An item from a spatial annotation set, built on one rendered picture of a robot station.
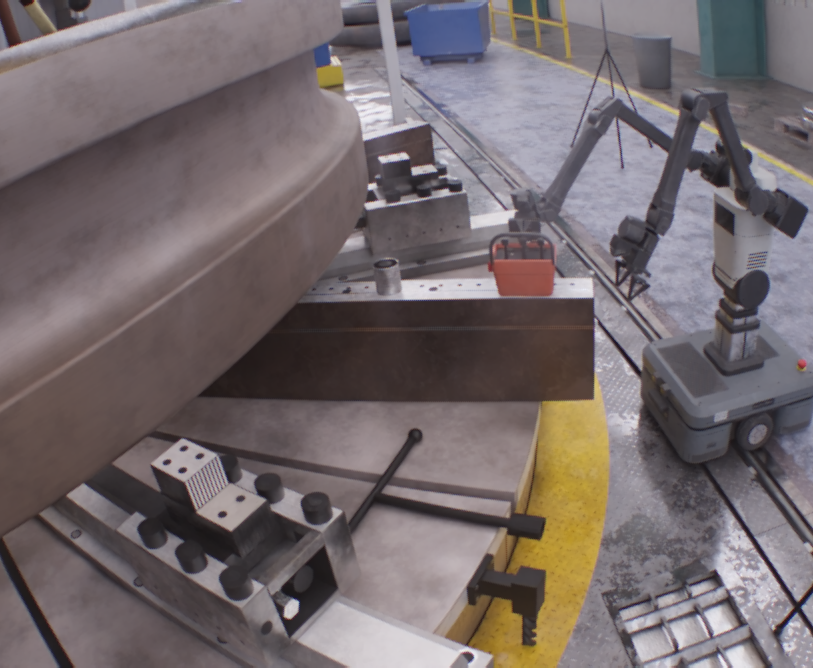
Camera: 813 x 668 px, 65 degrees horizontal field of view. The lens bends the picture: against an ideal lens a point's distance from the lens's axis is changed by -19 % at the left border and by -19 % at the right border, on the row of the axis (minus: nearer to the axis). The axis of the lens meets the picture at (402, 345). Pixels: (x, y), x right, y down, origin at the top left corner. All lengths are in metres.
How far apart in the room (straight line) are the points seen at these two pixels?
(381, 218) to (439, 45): 8.63
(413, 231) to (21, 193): 2.12
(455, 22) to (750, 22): 4.66
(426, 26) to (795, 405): 9.77
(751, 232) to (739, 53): 8.73
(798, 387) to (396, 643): 1.80
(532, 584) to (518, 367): 0.84
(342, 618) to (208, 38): 1.36
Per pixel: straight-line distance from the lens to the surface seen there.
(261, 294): 1.91
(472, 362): 2.44
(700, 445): 2.65
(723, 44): 10.97
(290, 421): 2.58
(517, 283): 2.30
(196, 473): 1.56
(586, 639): 2.16
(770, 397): 2.72
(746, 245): 2.52
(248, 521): 1.54
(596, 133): 2.47
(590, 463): 2.73
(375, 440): 2.41
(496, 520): 2.03
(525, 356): 2.41
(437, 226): 3.31
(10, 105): 1.41
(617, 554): 2.39
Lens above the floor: 1.74
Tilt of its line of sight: 30 degrees down
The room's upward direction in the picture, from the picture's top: 8 degrees counter-clockwise
